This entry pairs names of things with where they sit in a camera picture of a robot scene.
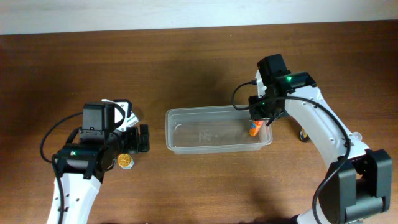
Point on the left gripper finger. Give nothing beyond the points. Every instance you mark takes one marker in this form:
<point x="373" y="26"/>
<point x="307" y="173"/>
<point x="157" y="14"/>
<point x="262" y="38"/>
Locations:
<point x="144" y="133"/>
<point x="144" y="147"/>

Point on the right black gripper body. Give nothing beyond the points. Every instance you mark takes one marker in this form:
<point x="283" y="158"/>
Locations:
<point x="258" y="112"/>

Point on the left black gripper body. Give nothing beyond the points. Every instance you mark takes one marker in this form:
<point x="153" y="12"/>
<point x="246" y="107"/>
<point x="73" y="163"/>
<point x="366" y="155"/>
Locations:
<point x="134" y="140"/>

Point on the orange tube white cap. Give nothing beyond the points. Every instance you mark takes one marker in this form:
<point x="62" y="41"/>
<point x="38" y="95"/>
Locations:
<point x="255" y="127"/>

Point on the dark bottle white cap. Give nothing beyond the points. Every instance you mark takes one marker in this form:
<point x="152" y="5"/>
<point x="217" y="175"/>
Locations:
<point x="304" y="137"/>

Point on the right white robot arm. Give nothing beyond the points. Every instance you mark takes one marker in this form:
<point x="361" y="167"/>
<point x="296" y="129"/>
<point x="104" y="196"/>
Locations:
<point x="358" y="181"/>

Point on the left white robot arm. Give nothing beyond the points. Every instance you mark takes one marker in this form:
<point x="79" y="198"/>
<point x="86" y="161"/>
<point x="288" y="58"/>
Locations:
<point x="79" y="172"/>

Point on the clear plastic container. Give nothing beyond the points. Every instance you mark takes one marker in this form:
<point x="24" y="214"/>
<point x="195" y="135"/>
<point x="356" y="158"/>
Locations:
<point x="214" y="129"/>

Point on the white Panadol box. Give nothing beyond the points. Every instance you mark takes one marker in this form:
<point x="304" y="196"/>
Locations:
<point x="131" y="120"/>

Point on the gold lid balm jar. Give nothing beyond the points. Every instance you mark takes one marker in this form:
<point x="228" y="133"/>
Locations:
<point x="125" y="161"/>

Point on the white spray bottle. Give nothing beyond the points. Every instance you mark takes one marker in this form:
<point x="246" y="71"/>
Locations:
<point x="357" y="135"/>

